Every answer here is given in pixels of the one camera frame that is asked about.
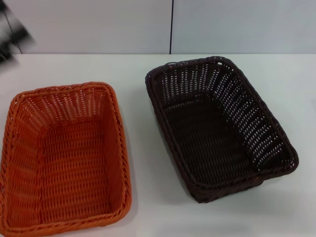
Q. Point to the dark brown woven wicker basket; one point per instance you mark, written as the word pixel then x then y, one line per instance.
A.
pixel 209 138

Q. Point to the orange woven wicker basket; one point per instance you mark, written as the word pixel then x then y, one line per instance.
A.
pixel 74 160

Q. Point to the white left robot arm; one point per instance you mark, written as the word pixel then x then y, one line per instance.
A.
pixel 11 45

